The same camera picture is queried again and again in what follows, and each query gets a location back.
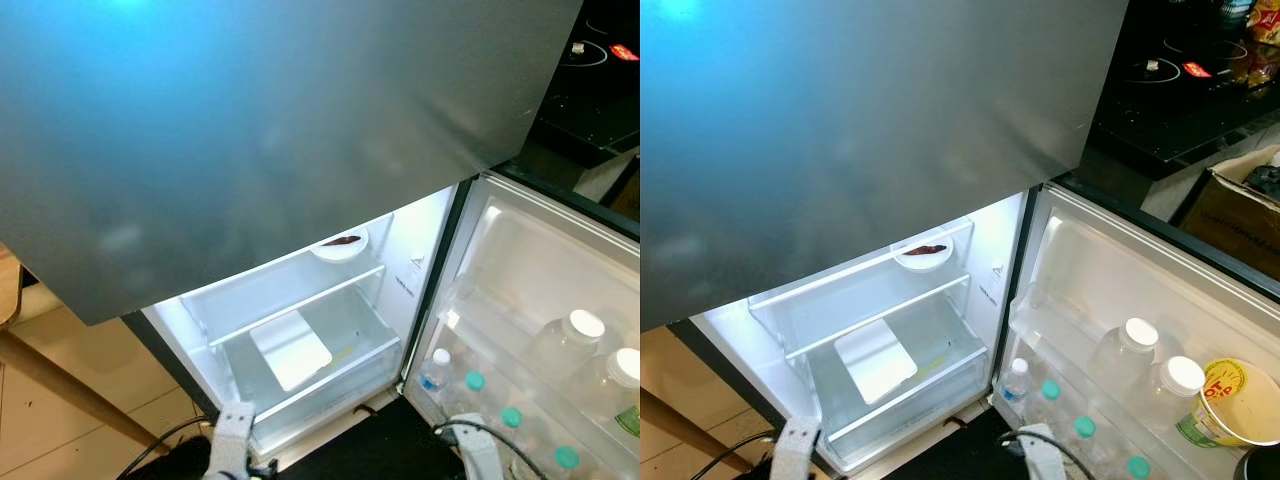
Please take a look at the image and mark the clear container white lid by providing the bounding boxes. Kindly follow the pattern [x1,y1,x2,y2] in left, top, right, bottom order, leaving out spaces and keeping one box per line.
[832,318,919,405]
[248,309,334,393]

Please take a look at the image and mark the glass fridge shelf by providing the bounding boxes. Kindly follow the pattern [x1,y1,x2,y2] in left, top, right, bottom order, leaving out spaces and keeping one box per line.
[745,222,976,361]
[178,233,389,348]

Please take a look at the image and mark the clear fridge drawer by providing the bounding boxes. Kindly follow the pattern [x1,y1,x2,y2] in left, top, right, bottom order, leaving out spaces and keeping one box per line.
[213,288,403,453]
[800,300,993,471]

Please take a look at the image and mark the beige kitchen cabinet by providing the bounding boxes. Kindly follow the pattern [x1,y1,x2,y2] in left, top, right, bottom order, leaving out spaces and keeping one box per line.
[575,150,641,206]
[1140,140,1236,223]

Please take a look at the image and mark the white cap clear bottle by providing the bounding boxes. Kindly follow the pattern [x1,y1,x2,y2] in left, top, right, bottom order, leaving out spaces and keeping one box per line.
[585,347,641,436]
[525,310,608,391]
[1148,355,1208,433]
[1088,317,1161,398]

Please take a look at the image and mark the black induction stove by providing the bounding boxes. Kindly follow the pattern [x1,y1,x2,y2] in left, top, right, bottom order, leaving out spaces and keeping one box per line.
[1085,0,1280,183]
[515,0,641,169]

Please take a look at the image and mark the small blue label bottle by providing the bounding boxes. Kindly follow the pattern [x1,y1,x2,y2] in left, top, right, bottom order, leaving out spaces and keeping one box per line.
[1002,357,1032,403]
[420,348,453,398]

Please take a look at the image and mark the white plate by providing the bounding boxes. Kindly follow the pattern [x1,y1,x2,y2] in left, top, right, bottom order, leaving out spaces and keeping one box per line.
[892,238,954,272]
[308,228,371,264]

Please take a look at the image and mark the large black carpet mat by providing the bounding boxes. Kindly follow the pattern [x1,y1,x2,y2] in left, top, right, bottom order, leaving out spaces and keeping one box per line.
[275,398,466,480]
[860,405,1031,480]

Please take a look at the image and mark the yellow cup noodle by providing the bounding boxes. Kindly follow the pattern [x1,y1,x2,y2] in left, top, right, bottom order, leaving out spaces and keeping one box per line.
[1175,358,1280,449]

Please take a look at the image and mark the black crumpled bags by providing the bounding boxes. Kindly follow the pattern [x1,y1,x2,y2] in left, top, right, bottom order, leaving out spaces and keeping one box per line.
[1240,160,1280,198]

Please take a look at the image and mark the black bowl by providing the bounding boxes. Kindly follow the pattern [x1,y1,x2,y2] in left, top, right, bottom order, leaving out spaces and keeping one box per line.
[1233,445,1280,480]

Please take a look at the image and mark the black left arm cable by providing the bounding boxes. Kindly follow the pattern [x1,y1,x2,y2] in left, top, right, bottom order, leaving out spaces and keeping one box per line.
[118,418,219,480]
[690,432,786,480]

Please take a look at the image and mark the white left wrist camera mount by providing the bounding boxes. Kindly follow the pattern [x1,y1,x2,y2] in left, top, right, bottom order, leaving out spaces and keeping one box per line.
[770,415,824,480]
[205,402,257,480]

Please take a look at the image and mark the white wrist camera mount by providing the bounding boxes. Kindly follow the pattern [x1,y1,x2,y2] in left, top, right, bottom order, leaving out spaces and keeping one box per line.
[770,415,824,480]
[455,413,508,480]
[205,402,257,480]
[1018,423,1069,480]

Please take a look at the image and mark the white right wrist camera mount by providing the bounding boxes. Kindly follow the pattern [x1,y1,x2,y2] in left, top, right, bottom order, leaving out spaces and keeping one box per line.
[455,413,508,480]
[1018,423,1069,480]

